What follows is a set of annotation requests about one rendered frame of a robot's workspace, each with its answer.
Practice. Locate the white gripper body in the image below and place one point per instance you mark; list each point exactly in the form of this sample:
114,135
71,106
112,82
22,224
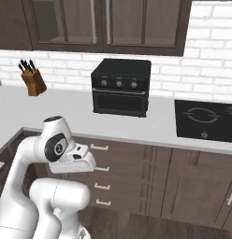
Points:
78,165

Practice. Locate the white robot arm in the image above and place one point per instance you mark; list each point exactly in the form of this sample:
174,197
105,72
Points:
18,199

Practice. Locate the brown side drawer front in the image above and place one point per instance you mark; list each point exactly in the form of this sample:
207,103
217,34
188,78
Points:
3,177

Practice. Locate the black toaster oven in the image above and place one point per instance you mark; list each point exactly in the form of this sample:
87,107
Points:
121,90

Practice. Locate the wooden knife block with knives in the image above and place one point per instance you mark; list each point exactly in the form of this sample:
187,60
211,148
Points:
33,82

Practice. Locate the brown base cupboard door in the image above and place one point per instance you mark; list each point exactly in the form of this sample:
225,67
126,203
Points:
195,186

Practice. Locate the black hob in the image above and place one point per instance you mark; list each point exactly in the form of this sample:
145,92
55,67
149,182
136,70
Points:
205,119

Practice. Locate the glass-front wall cupboard door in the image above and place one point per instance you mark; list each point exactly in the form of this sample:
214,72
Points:
146,23
66,21

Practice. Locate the solid brown wall cupboard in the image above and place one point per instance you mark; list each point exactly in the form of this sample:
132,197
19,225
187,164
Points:
10,23

